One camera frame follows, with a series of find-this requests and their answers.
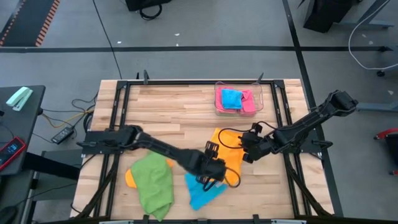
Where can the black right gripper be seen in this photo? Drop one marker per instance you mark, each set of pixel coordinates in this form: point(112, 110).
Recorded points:
point(258, 144)

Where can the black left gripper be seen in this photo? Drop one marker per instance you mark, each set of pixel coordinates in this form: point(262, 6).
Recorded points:
point(203, 168)

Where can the orange microfiber towel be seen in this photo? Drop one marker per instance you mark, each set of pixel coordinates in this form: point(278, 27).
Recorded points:
point(130, 180)
point(231, 155)

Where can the blue microfiber towel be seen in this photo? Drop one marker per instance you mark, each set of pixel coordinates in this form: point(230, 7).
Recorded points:
point(231, 99)
point(199, 197)

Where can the pink microfiber towel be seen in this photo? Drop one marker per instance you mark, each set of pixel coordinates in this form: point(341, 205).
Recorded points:
point(248, 104)
point(218, 102)

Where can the clear plastic bin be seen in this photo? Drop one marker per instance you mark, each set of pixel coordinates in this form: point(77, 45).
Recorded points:
point(260, 99)

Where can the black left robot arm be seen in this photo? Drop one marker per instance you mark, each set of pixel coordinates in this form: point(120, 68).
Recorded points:
point(161, 148)

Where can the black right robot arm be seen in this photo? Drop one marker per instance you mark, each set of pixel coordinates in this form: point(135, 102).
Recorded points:
point(304, 124)

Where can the green microfiber towel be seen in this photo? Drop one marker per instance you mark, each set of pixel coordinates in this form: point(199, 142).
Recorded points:
point(152, 186)

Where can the black table clamp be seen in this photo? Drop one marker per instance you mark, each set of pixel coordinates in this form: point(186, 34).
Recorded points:
point(145, 77)
point(256, 218)
point(259, 78)
point(146, 218)

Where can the gray desk foot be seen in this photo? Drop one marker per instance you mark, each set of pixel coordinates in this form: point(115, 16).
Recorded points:
point(376, 106)

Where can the red and black chair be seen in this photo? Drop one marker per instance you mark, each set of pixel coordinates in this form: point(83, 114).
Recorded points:
point(385, 132)

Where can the black caster wheel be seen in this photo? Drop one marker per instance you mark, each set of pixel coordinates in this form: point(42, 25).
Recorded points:
point(380, 73)

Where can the black cabinet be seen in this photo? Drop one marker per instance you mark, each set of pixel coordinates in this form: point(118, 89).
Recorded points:
point(326, 14)

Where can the black power adapter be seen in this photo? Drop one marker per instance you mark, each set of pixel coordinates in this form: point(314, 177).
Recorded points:
point(62, 135)

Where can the black equipment box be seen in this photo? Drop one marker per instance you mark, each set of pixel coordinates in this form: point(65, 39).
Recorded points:
point(146, 3)

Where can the gray desk leg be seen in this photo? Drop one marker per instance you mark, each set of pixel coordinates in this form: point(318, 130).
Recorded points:
point(373, 24)

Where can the black side desk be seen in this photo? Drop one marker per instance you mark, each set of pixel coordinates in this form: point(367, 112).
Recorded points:
point(25, 124)

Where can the red device with display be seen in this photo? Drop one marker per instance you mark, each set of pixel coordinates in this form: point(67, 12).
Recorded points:
point(11, 151)

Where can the mint green stapler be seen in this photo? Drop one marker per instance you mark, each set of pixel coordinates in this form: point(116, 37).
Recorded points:
point(19, 98)

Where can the black mat with orange stripes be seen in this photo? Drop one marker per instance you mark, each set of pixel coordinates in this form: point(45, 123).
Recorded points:
point(25, 21)

